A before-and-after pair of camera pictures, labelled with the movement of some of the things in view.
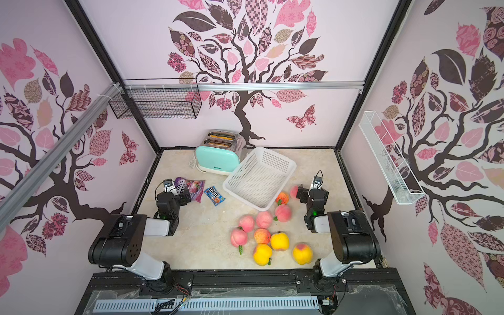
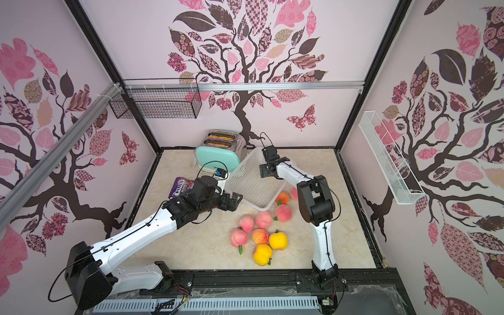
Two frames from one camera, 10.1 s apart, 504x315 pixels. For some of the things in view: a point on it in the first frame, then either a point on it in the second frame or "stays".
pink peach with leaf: x=239 y=238 stays
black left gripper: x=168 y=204 -> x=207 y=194
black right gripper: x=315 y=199 -> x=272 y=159
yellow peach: x=279 y=241 stays
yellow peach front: x=262 y=253 stays
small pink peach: x=294 y=191 stays
